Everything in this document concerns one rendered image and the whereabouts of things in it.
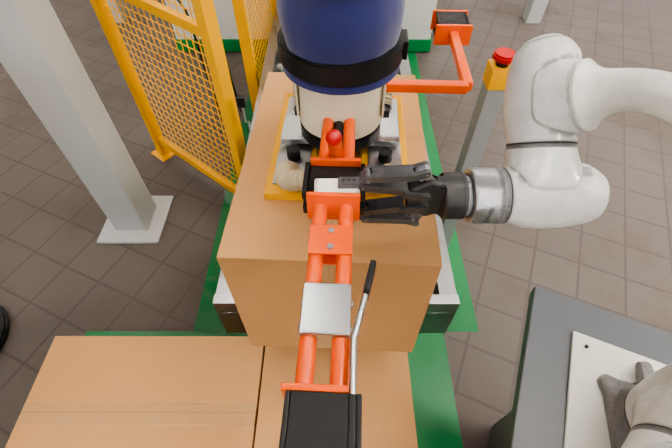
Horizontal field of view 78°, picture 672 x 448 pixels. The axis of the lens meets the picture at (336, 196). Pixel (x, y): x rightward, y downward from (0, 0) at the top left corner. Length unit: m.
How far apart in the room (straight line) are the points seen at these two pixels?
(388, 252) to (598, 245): 1.75
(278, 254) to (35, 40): 1.17
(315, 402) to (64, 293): 1.87
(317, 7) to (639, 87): 0.44
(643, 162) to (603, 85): 2.33
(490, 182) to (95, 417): 1.10
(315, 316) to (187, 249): 1.66
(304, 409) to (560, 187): 0.46
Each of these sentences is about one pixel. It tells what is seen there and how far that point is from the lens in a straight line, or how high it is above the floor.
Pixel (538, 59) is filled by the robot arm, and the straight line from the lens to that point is 0.70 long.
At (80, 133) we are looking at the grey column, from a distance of 1.87.
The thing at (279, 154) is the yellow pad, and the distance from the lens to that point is 0.89.
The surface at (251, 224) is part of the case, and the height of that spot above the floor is 1.06.
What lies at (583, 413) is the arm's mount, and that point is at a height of 0.76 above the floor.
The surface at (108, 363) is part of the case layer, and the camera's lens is 1.36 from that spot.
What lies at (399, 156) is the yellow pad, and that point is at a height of 1.09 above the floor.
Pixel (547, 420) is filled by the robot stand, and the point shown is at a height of 0.75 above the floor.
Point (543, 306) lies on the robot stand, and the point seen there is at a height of 0.75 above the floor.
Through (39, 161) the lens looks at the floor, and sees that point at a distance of 2.96.
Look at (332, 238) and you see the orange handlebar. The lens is 0.59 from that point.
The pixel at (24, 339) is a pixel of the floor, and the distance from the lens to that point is 2.23.
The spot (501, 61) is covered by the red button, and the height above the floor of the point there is 1.03.
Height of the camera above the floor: 1.69
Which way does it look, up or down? 49 degrees down
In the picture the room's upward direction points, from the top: straight up
